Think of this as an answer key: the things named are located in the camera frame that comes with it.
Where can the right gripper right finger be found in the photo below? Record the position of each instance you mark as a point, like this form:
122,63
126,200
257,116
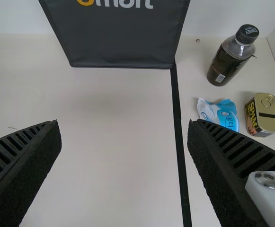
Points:
222,165

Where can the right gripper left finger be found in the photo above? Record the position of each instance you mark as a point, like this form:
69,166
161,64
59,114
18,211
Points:
21,165

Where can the white and blue wipes packet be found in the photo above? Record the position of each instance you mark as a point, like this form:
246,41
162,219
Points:
215,111

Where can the rectangular gold tin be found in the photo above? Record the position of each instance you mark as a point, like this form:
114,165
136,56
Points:
267,116

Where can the black strip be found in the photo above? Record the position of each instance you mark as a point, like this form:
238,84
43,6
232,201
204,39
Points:
178,99

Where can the dark coffee bottle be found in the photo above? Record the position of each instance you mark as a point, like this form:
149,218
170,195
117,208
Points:
224,61

